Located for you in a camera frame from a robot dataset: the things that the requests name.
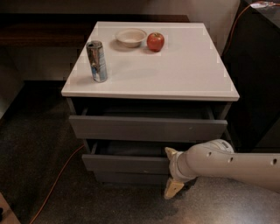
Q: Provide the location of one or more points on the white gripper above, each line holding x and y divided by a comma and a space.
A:
174, 167

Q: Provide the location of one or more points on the grey drawer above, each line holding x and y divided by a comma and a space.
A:
131, 178
176, 123
130, 157

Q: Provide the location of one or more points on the silver blue redbull can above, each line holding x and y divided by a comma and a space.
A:
97, 61

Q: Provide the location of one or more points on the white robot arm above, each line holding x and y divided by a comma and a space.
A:
218, 159

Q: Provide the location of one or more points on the grey bottom drawer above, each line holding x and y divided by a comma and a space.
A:
131, 178

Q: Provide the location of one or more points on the white top grey drawer cabinet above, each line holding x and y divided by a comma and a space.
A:
187, 70

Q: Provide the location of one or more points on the grey top drawer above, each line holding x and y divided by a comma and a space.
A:
176, 123

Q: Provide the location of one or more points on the red apple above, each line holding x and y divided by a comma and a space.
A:
155, 41

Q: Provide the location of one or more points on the white paper bowl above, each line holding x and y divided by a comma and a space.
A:
131, 37

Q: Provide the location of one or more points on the black cabinet on right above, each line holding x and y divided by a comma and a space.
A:
252, 59

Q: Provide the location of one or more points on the dark wooden bench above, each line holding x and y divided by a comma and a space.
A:
64, 30

